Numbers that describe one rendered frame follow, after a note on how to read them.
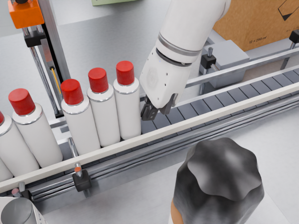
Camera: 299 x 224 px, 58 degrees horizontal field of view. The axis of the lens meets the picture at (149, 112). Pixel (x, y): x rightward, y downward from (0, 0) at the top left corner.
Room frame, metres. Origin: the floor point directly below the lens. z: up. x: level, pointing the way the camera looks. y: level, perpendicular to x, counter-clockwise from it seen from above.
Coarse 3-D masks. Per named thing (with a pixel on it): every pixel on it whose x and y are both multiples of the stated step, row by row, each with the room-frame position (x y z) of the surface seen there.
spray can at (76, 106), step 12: (72, 84) 0.34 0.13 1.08; (72, 96) 0.33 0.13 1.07; (84, 96) 0.35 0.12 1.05; (72, 108) 0.32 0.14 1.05; (84, 108) 0.33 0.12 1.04; (72, 120) 0.32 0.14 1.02; (84, 120) 0.32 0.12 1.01; (72, 132) 0.32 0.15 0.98; (84, 132) 0.32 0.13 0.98; (96, 132) 0.34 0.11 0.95; (84, 144) 0.32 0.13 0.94; (96, 144) 0.33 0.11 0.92
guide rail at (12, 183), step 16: (256, 96) 0.48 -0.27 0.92; (272, 96) 0.49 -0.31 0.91; (208, 112) 0.43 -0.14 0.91; (224, 112) 0.43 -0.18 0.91; (160, 128) 0.38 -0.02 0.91; (176, 128) 0.38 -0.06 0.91; (128, 144) 0.34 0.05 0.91; (80, 160) 0.30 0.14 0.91; (32, 176) 0.26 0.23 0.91; (0, 192) 0.23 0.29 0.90
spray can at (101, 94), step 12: (96, 72) 0.37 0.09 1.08; (96, 84) 0.36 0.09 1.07; (108, 84) 0.37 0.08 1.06; (96, 96) 0.35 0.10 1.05; (108, 96) 0.36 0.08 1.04; (96, 108) 0.35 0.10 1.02; (108, 108) 0.35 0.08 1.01; (96, 120) 0.35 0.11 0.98; (108, 120) 0.35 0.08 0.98; (108, 132) 0.35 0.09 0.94; (108, 144) 0.35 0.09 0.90
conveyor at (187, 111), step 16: (272, 80) 0.58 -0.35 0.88; (288, 80) 0.58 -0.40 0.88; (208, 96) 0.52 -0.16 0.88; (224, 96) 0.52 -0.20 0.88; (240, 96) 0.52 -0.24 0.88; (288, 96) 0.52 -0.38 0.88; (160, 112) 0.46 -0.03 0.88; (176, 112) 0.46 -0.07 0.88; (192, 112) 0.46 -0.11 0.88; (240, 112) 0.46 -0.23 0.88; (144, 128) 0.41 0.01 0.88; (192, 128) 0.41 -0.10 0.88; (64, 144) 0.36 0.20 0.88; (144, 144) 0.36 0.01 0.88; (64, 160) 0.32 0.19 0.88; (96, 160) 0.32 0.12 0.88; (48, 176) 0.28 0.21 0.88
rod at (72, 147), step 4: (68, 140) 0.35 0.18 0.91; (72, 140) 0.35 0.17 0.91; (72, 144) 0.34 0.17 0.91; (72, 148) 0.33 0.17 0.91; (72, 152) 0.32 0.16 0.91; (76, 152) 0.32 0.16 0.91; (72, 156) 0.31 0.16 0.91; (76, 156) 0.31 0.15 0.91; (76, 164) 0.29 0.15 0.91; (80, 164) 0.29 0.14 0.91
